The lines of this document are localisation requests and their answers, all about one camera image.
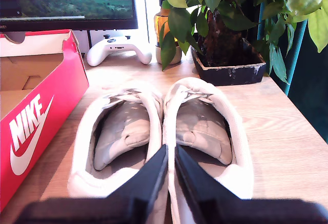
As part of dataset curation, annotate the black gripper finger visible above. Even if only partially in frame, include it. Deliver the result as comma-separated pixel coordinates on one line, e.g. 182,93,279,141
107,144,169,204
174,144,233,204

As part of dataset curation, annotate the white leather sneaker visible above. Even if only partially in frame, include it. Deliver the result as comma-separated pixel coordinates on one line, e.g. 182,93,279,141
162,77,255,224
67,81,170,224

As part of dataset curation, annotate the red Nike shoebox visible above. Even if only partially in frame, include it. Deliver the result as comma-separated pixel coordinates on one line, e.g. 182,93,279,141
0,29,90,213

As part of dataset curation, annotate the black rectangular plant tray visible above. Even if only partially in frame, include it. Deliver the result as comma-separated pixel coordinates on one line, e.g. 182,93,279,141
191,38,267,87

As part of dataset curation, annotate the small white pot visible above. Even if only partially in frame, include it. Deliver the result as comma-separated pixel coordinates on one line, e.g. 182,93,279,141
155,45,182,65

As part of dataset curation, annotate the white game controller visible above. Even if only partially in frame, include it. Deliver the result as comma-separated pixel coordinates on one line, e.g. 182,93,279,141
86,34,153,67

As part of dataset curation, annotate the amber glass pump bottle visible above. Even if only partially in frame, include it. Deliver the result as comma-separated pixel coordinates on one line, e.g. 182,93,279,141
153,0,178,47

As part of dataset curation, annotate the green leafy potted plant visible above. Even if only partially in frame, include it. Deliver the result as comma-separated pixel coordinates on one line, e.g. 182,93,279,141
158,0,328,85

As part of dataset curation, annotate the wide black Huawei monitor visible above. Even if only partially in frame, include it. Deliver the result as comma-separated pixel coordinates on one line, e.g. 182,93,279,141
0,0,139,33

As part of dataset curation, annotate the teal metal frame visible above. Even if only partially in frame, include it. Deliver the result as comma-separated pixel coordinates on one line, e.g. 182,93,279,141
257,2,308,96

